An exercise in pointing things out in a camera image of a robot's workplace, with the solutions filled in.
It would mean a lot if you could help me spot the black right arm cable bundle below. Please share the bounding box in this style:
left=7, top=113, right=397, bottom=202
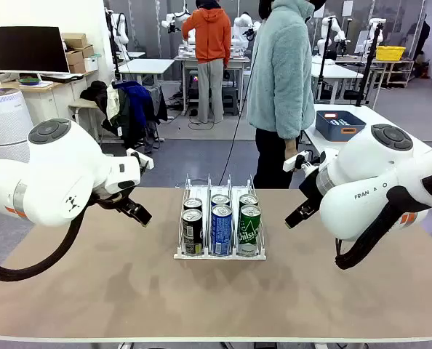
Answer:
left=335, top=169, right=432, bottom=270

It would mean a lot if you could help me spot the person in teal fleece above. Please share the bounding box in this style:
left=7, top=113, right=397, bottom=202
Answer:
left=245, top=0, right=328, bottom=189

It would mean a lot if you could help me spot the white background table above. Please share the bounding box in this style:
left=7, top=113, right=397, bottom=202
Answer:
left=310, top=63, right=364, bottom=106
left=119, top=57, right=176, bottom=87

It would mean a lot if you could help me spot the grey step stool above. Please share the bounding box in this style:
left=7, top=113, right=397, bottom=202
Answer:
left=221, top=87, right=241, bottom=116

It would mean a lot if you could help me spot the cardboard box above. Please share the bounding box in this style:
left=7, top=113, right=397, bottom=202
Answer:
left=65, top=44, right=95, bottom=66
left=61, top=32, right=88, bottom=50

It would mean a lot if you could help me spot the white desk cabinet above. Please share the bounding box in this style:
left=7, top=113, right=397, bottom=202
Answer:
left=0, top=71, right=97, bottom=127

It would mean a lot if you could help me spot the long black headset cable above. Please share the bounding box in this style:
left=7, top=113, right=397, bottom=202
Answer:
left=218, top=45, right=263, bottom=186

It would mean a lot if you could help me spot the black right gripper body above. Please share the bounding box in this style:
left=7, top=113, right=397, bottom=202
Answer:
left=298, top=165, right=328, bottom=208

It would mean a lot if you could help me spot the white can dispenser rack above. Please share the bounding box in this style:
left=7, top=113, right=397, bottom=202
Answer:
left=173, top=173, right=268, bottom=261

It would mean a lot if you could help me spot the person in orange hoodie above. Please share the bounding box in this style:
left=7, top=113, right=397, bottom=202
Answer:
left=181, top=0, right=233, bottom=124

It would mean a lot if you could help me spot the black beverage can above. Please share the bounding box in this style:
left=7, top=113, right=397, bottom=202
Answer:
left=183, top=197, right=204, bottom=212
left=181, top=209, right=204, bottom=255

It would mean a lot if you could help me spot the green beverage can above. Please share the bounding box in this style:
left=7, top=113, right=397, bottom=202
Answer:
left=237, top=205, right=263, bottom=257
left=239, top=193, right=260, bottom=209

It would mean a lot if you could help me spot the person's right forearm teal sleeve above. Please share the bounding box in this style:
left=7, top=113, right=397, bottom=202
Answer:
left=273, top=92, right=307, bottom=141

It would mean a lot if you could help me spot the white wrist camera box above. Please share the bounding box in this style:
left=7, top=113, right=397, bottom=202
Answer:
left=283, top=151, right=310, bottom=172
left=126, top=148, right=155, bottom=171

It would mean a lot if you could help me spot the blue bin with orange handles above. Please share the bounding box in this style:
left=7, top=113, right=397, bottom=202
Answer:
left=315, top=110, right=367, bottom=143

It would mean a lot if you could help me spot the grey workbench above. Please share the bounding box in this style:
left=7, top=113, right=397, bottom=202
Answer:
left=174, top=45, right=252, bottom=110

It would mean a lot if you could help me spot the black computer monitor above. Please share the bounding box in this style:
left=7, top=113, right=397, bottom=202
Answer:
left=0, top=25, right=71, bottom=76

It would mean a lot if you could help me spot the person's right hand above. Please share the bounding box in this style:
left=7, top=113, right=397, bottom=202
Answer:
left=284, top=137, right=299, bottom=161

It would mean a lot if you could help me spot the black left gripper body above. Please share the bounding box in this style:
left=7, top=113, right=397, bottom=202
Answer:
left=90, top=190, right=132, bottom=214

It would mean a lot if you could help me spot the large white table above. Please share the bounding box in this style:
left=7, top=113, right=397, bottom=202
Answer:
left=302, top=103, right=432, bottom=172

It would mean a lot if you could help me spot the pile of dark jackets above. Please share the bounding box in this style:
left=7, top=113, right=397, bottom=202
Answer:
left=79, top=80, right=169, bottom=154

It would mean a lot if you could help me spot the wooden shelf table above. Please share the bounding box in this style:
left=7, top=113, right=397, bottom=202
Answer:
left=381, top=57, right=416, bottom=88

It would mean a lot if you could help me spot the black tripod stand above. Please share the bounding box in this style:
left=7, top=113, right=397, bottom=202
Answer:
left=356, top=20, right=383, bottom=107
left=316, top=16, right=335, bottom=106

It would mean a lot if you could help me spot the white air purifier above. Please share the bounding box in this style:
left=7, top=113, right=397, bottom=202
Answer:
left=0, top=87, right=35, bottom=163

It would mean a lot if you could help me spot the small tan side table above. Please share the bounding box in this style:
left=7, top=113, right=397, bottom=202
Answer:
left=68, top=100, right=115, bottom=146

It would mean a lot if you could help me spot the yellow plastic crate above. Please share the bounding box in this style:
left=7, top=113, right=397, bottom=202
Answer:
left=375, top=45, right=407, bottom=61

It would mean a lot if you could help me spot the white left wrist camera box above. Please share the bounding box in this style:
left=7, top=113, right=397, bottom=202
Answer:
left=126, top=148, right=155, bottom=171

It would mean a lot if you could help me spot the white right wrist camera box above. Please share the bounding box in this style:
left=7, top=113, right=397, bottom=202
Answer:
left=283, top=151, right=310, bottom=172

